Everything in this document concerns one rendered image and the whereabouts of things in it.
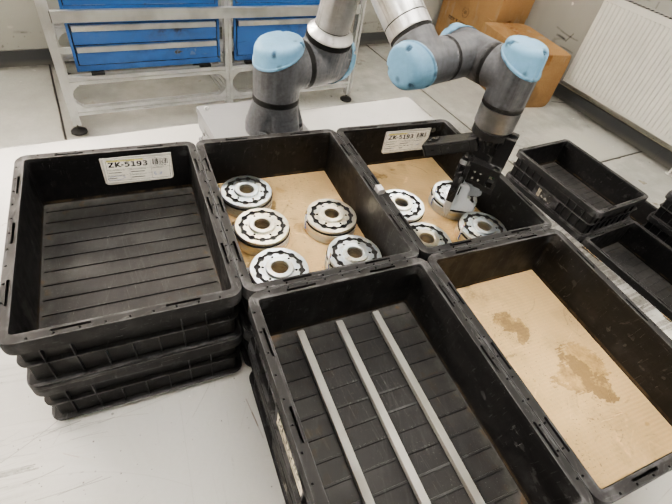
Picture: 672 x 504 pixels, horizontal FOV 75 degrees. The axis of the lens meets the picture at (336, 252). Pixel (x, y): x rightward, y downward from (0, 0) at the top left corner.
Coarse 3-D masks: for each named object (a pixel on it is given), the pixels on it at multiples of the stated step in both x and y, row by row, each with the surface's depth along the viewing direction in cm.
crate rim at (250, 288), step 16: (208, 144) 87; (208, 160) 83; (352, 160) 90; (208, 176) 80; (224, 208) 74; (384, 208) 80; (224, 224) 72; (400, 224) 78; (240, 256) 67; (400, 256) 72; (416, 256) 73; (240, 272) 65; (320, 272) 67; (336, 272) 68; (256, 288) 64; (272, 288) 64
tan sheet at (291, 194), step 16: (288, 176) 100; (304, 176) 100; (320, 176) 101; (272, 192) 95; (288, 192) 96; (304, 192) 96; (320, 192) 97; (336, 192) 98; (272, 208) 91; (288, 208) 92; (304, 208) 93; (304, 240) 86; (304, 256) 83; (320, 256) 84
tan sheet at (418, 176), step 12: (372, 168) 106; (384, 168) 107; (396, 168) 108; (408, 168) 109; (420, 168) 109; (432, 168) 110; (384, 180) 104; (396, 180) 104; (408, 180) 105; (420, 180) 106; (432, 180) 107; (444, 180) 107; (420, 192) 102; (432, 216) 97; (444, 228) 95; (456, 240) 92
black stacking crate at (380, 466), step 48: (336, 288) 68; (384, 288) 73; (432, 288) 70; (288, 336) 71; (336, 336) 72; (432, 336) 73; (288, 384) 65; (336, 384) 66; (384, 384) 67; (432, 384) 68; (480, 384) 63; (384, 432) 62; (432, 432) 63; (480, 432) 64; (528, 432) 56; (336, 480) 57; (384, 480) 58; (432, 480) 58; (480, 480) 59; (528, 480) 57
